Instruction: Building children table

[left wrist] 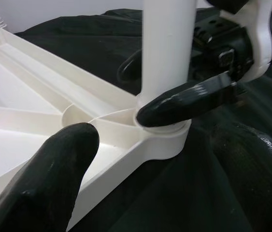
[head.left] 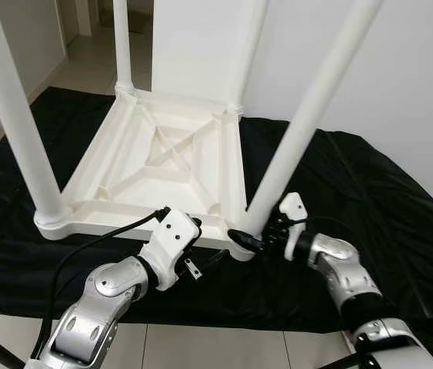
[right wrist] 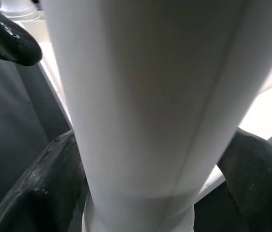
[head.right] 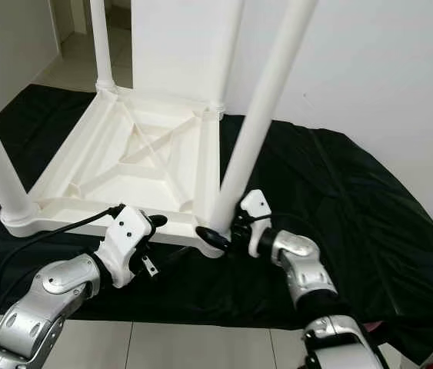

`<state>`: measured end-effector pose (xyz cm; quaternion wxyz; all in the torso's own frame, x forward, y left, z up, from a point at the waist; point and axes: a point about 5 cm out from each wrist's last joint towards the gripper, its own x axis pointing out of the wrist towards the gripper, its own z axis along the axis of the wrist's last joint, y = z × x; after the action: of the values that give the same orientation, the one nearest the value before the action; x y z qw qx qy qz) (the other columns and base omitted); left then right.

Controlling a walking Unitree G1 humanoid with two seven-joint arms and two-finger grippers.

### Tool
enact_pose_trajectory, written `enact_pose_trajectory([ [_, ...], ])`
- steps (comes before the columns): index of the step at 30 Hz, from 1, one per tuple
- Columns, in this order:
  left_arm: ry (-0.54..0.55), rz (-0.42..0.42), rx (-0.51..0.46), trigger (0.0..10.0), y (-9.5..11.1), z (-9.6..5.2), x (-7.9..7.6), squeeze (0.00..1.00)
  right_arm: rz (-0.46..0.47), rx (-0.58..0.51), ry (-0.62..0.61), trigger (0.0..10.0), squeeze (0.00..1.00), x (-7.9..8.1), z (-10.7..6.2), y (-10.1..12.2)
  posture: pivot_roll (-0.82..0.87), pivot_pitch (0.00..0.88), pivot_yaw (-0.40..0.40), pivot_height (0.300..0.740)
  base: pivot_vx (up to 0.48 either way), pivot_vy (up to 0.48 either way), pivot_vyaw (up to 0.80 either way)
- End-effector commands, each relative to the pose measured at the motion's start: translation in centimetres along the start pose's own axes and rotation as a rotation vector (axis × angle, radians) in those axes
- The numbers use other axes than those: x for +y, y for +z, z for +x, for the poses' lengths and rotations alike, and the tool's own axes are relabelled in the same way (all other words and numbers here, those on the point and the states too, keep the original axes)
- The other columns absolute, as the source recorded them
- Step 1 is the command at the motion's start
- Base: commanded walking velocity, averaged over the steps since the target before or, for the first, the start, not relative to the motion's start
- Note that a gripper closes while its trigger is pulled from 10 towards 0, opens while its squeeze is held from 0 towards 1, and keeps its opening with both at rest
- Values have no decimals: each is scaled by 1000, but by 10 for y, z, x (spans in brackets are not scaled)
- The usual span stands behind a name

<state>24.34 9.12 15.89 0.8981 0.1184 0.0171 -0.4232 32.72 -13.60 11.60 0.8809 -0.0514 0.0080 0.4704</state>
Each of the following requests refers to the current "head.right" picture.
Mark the white door frame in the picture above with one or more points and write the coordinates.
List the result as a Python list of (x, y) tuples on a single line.
[(70, 17)]

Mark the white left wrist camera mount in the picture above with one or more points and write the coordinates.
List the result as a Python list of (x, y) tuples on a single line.
[(128, 234)]

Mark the white plastic table top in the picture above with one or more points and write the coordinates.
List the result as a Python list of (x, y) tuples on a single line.
[(131, 150)]

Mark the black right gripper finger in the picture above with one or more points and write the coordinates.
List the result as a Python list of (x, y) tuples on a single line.
[(212, 237)]

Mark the black table cloth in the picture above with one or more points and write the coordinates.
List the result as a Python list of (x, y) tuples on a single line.
[(354, 207)]

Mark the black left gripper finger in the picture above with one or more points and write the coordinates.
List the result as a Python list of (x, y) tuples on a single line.
[(178, 257), (157, 221)]

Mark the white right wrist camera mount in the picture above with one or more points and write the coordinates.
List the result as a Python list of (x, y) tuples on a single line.
[(256, 205)]

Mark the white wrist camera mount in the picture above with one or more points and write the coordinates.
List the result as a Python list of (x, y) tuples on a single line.
[(256, 205), (128, 234)]

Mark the pink rounded object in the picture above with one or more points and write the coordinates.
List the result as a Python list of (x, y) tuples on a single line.
[(371, 327)]

